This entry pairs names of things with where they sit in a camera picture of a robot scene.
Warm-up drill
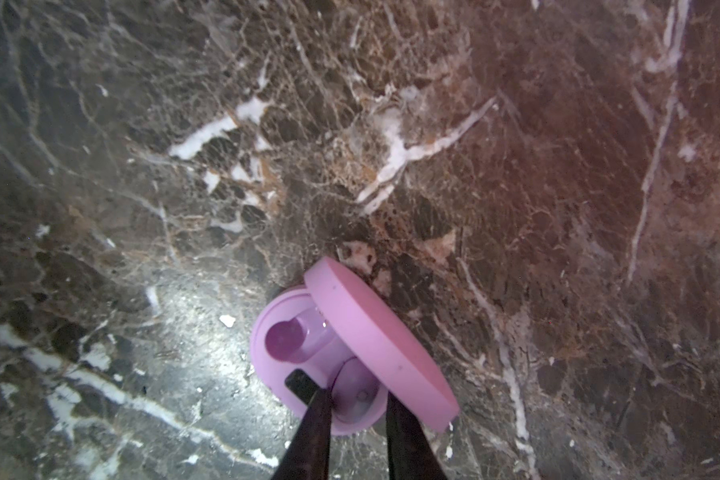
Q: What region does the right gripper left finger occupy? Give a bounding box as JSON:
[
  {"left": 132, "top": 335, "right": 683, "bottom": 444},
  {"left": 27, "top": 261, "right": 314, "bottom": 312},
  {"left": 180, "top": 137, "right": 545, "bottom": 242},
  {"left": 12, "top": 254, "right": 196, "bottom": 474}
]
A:
[{"left": 271, "top": 389, "right": 332, "bottom": 480}]

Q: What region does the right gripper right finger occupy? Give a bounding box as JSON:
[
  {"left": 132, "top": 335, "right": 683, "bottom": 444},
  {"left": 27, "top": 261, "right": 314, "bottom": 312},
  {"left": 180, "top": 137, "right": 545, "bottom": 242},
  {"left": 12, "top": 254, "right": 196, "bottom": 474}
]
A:
[{"left": 386, "top": 393, "right": 447, "bottom": 480}]

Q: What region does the purple earbuds charging case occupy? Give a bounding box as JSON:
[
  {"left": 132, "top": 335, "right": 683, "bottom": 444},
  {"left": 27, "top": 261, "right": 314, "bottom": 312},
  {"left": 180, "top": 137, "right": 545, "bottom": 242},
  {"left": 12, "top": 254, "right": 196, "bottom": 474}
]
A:
[{"left": 250, "top": 257, "right": 459, "bottom": 436}]

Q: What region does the purple earbud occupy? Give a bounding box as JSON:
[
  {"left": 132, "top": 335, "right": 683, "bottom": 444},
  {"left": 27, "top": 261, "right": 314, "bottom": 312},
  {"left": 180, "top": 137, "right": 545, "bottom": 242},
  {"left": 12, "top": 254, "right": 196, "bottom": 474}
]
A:
[{"left": 330, "top": 358, "right": 380, "bottom": 424}]

